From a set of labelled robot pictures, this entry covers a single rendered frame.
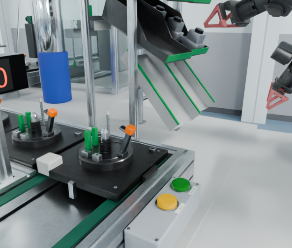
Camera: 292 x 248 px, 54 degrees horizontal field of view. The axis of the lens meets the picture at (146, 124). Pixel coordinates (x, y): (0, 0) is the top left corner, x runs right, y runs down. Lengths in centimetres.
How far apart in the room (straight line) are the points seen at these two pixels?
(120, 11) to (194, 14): 325
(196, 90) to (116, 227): 69
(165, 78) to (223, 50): 311
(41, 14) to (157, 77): 81
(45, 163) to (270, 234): 54
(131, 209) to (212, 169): 42
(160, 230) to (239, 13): 64
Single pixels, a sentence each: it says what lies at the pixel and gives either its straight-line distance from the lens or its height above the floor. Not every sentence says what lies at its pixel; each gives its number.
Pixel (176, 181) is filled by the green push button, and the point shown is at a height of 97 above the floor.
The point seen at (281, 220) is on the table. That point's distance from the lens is 78.
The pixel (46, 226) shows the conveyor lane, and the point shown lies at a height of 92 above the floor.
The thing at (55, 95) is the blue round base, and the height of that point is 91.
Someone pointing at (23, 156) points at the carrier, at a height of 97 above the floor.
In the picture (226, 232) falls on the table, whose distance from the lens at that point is 71.
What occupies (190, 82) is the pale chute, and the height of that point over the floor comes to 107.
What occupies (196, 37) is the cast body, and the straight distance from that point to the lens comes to 99.
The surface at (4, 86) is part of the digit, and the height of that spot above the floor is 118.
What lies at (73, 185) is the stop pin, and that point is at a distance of 67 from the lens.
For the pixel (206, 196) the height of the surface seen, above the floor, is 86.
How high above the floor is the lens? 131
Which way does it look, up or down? 21 degrees down
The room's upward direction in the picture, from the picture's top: straight up
